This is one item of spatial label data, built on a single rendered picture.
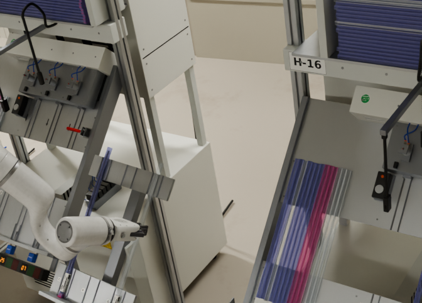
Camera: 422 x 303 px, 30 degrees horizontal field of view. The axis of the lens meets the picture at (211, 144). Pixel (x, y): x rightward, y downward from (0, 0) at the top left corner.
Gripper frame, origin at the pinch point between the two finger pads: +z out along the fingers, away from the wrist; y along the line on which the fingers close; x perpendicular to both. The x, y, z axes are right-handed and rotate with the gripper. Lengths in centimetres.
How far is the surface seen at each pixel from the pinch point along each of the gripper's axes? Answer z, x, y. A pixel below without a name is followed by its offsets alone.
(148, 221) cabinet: 58, 11, 43
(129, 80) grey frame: 26, -43, 39
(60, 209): 10.9, 5.9, 45.3
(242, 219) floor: 146, 14, 54
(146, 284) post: 19.7, 21.9, 8.0
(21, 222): 8, 15, 60
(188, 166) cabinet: 79, -12, 45
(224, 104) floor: 224, -37, 134
